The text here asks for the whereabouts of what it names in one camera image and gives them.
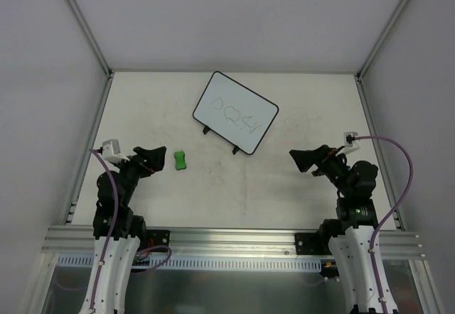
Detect green whiteboard eraser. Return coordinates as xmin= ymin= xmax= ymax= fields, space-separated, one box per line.
xmin=173 ymin=151 xmax=187 ymax=170

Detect small black-framed whiteboard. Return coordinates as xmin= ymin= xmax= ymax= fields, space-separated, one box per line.
xmin=193 ymin=71 xmax=279 ymax=156

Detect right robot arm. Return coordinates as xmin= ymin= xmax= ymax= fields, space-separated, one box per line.
xmin=289 ymin=145 xmax=399 ymax=313

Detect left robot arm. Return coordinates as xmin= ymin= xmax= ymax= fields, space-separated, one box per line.
xmin=80 ymin=140 xmax=171 ymax=313

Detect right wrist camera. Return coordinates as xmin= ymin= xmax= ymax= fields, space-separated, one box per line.
xmin=343 ymin=131 xmax=360 ymax=151

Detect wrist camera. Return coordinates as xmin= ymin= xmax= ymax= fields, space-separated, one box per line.
xmin=343 ymin=131 xmax=360 ymax=151
xmin=101 ymin=139 xmax=130 ymax=164

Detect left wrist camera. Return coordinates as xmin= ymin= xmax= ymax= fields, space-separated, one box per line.
xmin=101 ymin=139 xmax=130 ymax=164

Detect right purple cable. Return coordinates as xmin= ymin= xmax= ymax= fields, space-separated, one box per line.
xmin=355 ymin=135 xmax=414 ymax=306

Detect purple cable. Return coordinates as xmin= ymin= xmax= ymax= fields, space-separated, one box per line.
xmin=87 ymin=148 xmax=172 ymax=311
xmin=355 ymin=135 xmax=414 ymax=306

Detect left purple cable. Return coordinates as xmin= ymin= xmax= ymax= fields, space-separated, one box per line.
xmin=87 ymin=148 xmax=172 ymax=311

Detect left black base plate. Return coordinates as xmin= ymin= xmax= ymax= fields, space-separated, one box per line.
xmin=142 ymin=229 xmax=171 ymax=249

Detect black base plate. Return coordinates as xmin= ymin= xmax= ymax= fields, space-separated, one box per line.
xmin=142 ymin=229 xmax=171 ymax=249
xmin=294 ymin=232 xmax=331 ymax=256

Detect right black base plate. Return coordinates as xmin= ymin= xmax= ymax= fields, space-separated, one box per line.
xmin=294 ymin=232 xmax=331 ymax=256

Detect white slotted cable duct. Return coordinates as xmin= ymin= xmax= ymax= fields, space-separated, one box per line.
xmin=56 ymin=254 xmax=323 ymax=273

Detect aluminium mounting rail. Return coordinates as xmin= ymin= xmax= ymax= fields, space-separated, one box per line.
xmin=41 ymin=225 xmax=427 ymax=260

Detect left aluminium frame post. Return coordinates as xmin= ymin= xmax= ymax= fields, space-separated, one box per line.
xmin=65 ymin=0 xmax=112 ymax=77

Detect aluminium frame post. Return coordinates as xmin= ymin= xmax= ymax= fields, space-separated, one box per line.
xmin=65 ymin=0 xmax=112 ymax=77
xmin=356 ymin=0 xmax=410 ymax=80

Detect right aluminium frame post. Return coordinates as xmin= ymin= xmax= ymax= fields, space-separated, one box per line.
xmin=356 ymin=0 xmax=410 ymax=80

